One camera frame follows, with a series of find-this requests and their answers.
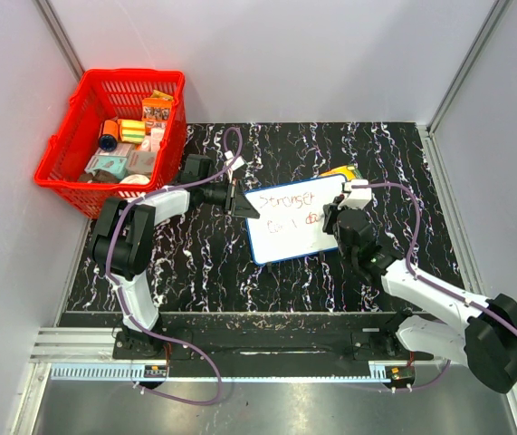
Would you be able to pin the yellow striped box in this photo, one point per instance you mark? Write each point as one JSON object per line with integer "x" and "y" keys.
{"x": 131, "y": 131}

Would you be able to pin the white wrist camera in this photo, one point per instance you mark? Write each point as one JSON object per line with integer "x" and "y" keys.
{"x": 356, "y": 194}
{"x": 232, "y": 163}

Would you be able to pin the blue orange can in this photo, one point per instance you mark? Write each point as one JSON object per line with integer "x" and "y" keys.
{"x": 109, "y": 136}

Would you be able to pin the red plastic shopping basket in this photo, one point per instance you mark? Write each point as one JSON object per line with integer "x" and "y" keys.
{"x": 104, "y": 94}

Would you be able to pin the orange snack box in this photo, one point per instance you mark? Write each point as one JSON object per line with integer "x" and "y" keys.
{"x": 156, "y": 109}

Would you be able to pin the orange juice carton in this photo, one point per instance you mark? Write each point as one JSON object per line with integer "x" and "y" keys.
{"x": 350, "y": 172}

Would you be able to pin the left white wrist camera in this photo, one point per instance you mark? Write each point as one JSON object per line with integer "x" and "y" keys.
{"x": 232, "y": 163}

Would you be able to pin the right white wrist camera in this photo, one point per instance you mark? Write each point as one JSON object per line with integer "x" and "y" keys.
{"x": 356, "y": 194}

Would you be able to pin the brown pink box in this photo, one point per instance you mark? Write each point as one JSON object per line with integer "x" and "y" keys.
{"x": 141, "y": 162}

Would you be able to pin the white round container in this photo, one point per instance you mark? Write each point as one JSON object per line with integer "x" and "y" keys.
{"x": 135, "y": 179}

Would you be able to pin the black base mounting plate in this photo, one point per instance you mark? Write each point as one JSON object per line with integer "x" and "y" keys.
{"x": 258, "y": 353}

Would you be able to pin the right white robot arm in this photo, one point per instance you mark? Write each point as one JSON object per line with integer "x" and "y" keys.
{"x": 468, "y": 329}

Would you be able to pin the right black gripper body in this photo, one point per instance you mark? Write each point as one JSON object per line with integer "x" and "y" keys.
{"x": 330, "y": 225}

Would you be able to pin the teal box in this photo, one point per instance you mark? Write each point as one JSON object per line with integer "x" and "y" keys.
{"x": 114, "y": 165}

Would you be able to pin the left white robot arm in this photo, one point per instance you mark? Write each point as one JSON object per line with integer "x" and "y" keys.
{"x": 121, "y": 244}

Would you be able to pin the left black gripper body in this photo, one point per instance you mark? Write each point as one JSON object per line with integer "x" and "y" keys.
{"x": 229, "y": 193}

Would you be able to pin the white blue-framed whiteboard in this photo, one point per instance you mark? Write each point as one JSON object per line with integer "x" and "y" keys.
{"x": 291, "y": 219}

